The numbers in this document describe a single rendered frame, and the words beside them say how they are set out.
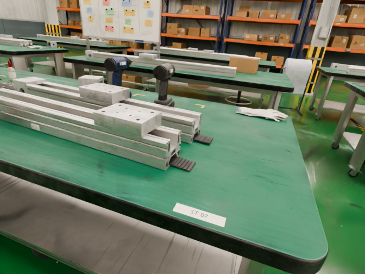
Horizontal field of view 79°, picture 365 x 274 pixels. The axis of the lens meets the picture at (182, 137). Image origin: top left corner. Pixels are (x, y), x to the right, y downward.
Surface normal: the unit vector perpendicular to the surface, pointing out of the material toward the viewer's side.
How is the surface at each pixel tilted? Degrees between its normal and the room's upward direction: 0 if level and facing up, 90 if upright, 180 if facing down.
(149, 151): 90
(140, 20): 90
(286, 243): 0
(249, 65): 89
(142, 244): 0
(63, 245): 0
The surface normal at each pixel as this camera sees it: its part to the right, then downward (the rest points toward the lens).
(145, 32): -0.34, 0.37
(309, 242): 0.07, -0.90
